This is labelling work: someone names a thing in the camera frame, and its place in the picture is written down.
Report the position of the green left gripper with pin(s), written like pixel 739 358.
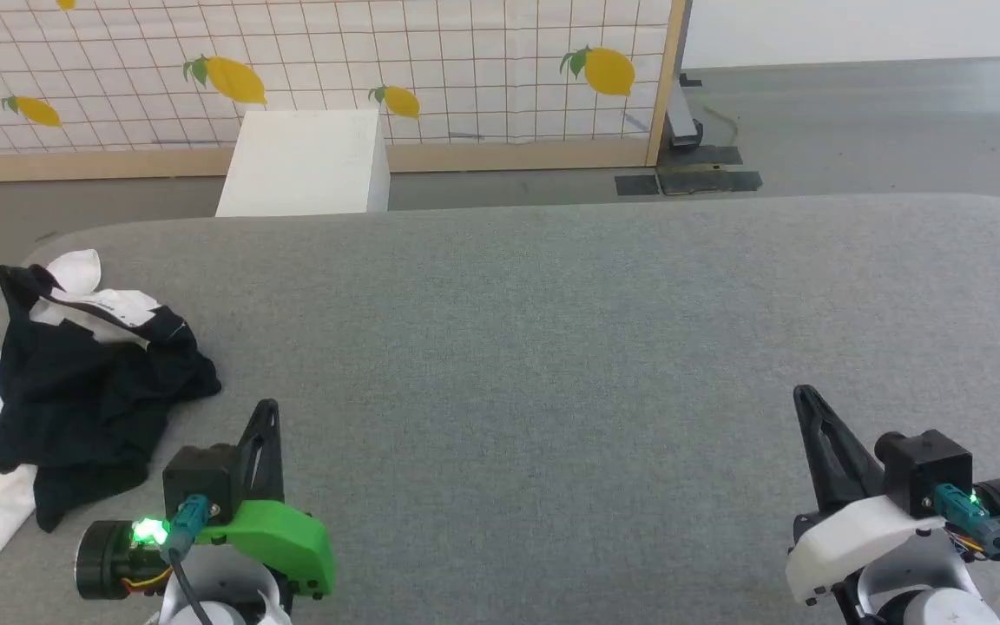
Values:
pixel 292 538

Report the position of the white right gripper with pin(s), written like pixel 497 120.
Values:
pixel 856 538

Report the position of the white shirt with black sleeves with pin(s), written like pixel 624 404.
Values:
pixel 75 391

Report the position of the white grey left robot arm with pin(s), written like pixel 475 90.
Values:
pixel 109 560

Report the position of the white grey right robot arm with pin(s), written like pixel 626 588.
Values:
pixel 917 595

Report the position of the white box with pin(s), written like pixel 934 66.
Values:
pixel 305 165

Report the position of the grey fabric sofa surface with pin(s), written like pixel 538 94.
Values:
pixel 552 365

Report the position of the large black floor mat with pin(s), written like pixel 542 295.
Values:
pixel 708 180

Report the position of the small black floor mat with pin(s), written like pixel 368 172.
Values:
pixel 637 186

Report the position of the grey metal partition foot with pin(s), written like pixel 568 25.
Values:
pixel 682 121

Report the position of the lemon print partition screen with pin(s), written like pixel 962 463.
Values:
pixel 465 52

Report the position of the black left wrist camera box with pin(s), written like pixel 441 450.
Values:
pixel 200 482

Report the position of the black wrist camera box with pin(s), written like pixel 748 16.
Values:
pixel 925 469
pixel 200 482

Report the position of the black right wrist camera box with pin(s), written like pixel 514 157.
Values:
pixel 925 469

